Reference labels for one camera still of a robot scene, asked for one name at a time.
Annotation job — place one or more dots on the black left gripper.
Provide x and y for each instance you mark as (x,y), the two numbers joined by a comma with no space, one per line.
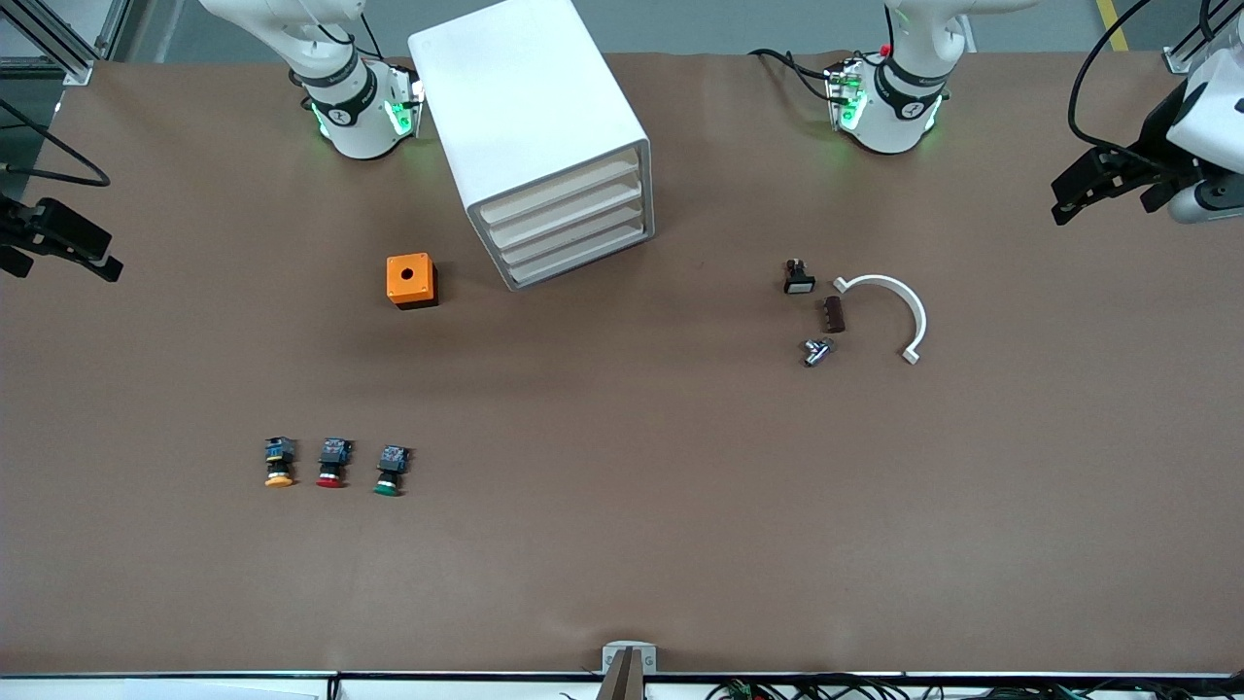
(1157,132)

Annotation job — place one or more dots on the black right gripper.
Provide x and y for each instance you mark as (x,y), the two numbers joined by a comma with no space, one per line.
(19,230)

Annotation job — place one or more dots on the yellow mushroom push button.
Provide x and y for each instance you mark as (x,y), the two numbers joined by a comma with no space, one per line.
(280,462)

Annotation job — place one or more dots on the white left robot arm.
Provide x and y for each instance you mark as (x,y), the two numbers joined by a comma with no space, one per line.
(889,117)

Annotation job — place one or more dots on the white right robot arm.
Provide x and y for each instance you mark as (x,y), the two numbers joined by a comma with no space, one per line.
(360,117)

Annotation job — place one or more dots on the red mushroom push button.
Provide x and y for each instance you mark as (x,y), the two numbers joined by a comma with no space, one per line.
(333,462)

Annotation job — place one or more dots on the green mushroom push button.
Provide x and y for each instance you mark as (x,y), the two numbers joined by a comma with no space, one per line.
(391,470)

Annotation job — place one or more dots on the dark brown terminal block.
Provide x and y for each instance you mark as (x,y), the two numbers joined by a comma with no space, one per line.
(835,315)

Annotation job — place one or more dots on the aluminium frame profile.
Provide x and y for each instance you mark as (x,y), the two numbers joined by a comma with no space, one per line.
(58,44)
(1191,49)

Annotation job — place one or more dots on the white curved plastic bracket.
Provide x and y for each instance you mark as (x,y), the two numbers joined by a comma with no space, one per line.
(914,306)

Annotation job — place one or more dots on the orange button enclosure box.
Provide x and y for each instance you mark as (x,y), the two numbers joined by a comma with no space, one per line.
(408,277)

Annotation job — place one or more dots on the black white square switch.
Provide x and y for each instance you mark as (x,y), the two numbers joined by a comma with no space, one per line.
(798,280)

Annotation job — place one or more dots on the silver metal key switch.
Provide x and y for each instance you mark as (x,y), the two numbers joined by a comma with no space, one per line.
(816,352)

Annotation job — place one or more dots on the white table edge rail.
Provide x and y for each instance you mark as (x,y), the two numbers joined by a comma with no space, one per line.
(194,683)

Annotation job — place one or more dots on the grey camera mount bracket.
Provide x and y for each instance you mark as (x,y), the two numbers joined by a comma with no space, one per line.
(629,661)

